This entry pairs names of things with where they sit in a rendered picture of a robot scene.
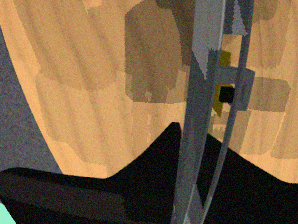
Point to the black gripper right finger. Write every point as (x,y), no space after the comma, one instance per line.
(245,194)

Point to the wooden board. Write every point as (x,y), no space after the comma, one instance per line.
(104,79)

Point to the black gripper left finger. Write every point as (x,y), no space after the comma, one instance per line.
(141,193)

